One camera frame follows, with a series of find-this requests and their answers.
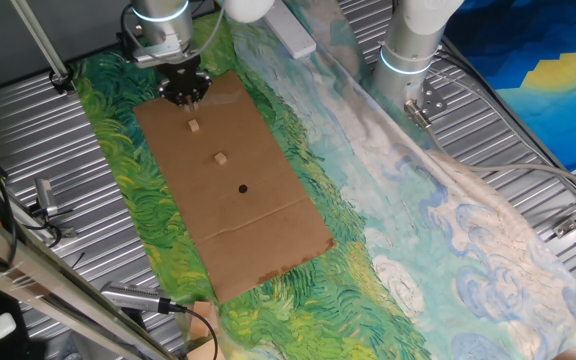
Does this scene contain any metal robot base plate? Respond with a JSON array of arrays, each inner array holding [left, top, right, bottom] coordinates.
[[415, 78, 448, 115]]

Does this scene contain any white small case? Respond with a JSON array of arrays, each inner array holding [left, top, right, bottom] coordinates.
[[0, 312, 18, 341]]

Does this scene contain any black base cable bundle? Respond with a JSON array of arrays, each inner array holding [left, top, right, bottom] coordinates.
[[435, 47, 576, 204]]

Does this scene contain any metal camera mount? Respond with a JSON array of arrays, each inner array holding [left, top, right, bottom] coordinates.
[[15, 197, 78, 240]]

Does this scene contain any blue yellow painted cloth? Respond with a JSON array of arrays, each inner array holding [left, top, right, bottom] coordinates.
[[440, 0, 576, 172]]

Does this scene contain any black camera cable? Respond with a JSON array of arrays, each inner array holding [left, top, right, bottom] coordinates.
[[180, 305, 220, 360]]

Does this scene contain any silver depth camera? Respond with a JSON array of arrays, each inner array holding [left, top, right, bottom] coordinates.
[[100, 280, 188, 316]]

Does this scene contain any aluminium frame bar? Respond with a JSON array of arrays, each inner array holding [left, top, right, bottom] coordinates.
[[0, 197, 179, 360]]

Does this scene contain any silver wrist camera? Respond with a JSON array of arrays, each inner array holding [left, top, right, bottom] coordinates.
[[131, 42, 189, 70]]

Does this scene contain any small silver camera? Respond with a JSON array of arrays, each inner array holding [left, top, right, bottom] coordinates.
[[34, 177, 60, 217]]

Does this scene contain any aluminium pole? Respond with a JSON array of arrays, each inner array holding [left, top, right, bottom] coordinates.
[[9, 0, 72, 84]]

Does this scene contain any white power strip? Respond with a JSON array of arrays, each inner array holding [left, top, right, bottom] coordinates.
[[262, 0, 318, 60]]

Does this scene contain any brown cardboard sheet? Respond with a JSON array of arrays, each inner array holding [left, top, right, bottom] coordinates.
[[132, 70, 338, 305]]

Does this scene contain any grey cable with metal connector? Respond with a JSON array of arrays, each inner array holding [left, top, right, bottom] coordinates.
[[403, 98, 576, 201]]

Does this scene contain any black cable with coiled bundle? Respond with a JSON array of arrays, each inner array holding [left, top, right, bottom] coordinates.
[[116, 4, 142, 57]]

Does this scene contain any painted landscape print cloth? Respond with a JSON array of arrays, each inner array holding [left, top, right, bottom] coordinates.
[[70, 0, 576, 360]]

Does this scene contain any large wooden block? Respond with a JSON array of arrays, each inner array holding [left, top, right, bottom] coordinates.
[[186, 299, 219, 341], [186, 339, 227, 360]]

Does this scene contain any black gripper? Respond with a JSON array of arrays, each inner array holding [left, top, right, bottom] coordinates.
[[157, 53, 214, 110]]

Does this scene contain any black pole clamp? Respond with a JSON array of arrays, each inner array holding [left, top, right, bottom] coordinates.
[[47, 67, 77, 96]]

